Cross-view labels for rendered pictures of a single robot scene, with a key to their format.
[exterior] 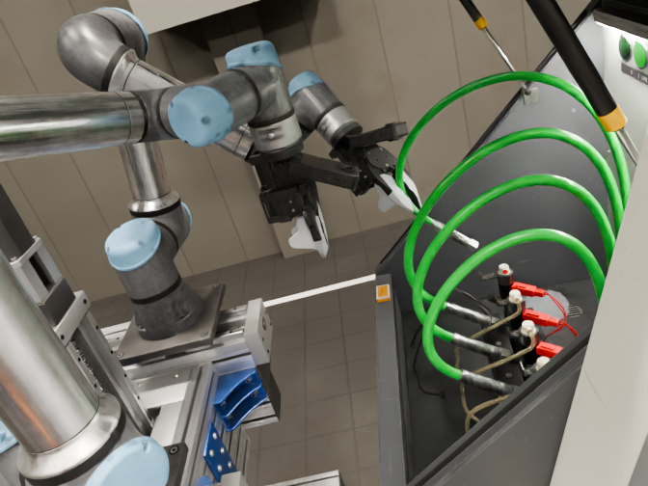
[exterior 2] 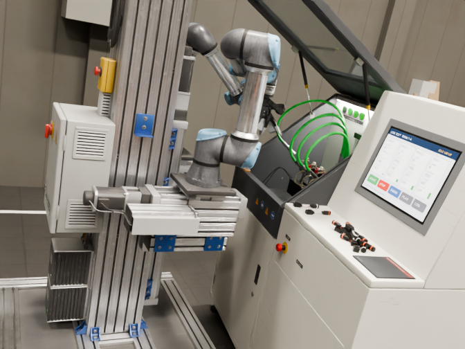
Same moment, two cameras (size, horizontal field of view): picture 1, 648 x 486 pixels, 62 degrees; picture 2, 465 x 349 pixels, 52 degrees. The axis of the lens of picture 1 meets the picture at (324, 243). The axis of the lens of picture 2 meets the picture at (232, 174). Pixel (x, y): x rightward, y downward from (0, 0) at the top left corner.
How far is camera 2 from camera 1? 1.81 m
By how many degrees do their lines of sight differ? 33
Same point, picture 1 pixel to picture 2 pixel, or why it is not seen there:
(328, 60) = not seen: hidden behind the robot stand
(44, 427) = (254, 126)
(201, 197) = (31, 130)
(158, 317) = not seen: hidden behind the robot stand
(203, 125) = (272, 77)
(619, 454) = (360, 169)
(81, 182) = not seen: outside the picture
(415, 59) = (196, 100)
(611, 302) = (361, 142)
